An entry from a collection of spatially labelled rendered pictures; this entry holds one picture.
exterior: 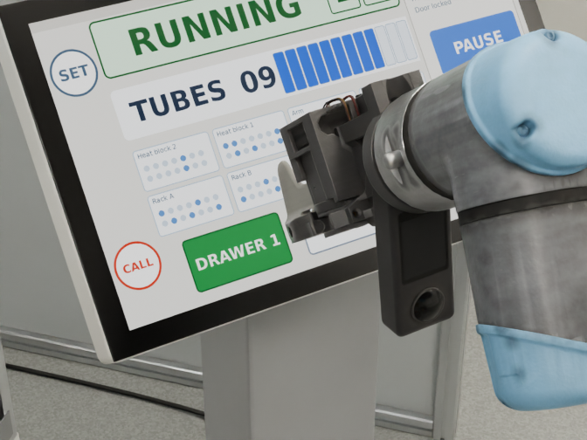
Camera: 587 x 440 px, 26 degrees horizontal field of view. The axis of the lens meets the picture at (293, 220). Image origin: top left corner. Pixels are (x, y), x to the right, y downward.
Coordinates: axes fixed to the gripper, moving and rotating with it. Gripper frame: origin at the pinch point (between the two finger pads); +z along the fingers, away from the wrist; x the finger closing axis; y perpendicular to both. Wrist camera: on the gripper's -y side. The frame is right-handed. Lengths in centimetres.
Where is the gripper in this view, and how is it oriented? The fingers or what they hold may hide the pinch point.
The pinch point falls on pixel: (307, 231)
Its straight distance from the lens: 96.0
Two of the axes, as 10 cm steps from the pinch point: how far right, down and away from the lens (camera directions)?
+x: -8.7, 2.8, -4.1
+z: -3.8, 1.5, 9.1
